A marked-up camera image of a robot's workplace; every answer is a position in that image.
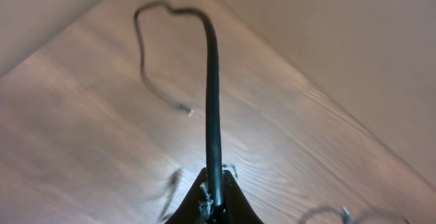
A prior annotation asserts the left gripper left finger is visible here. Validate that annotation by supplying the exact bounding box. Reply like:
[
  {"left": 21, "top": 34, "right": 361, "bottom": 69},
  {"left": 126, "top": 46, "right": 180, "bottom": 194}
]
[{"left": 165, "top": 168, "right": 211, "bottom": 224}]

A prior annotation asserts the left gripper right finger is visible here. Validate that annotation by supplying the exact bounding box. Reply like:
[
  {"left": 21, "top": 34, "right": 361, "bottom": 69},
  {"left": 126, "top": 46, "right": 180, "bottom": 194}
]
[{"left": 223, "top": 170, "right": 263, "bottom": 224}]

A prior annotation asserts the black USB cable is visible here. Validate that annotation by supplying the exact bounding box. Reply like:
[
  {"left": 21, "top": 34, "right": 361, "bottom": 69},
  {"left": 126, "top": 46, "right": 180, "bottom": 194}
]
[{"left": 133, "top": 0, "right": 226, "bottom": 218}]

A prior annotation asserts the black multi-head charging cable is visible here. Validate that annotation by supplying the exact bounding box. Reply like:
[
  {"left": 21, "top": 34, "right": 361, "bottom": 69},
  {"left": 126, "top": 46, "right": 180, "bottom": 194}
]
[{"left": 146, "top": 167, "right": 409, "bottom": 224}]

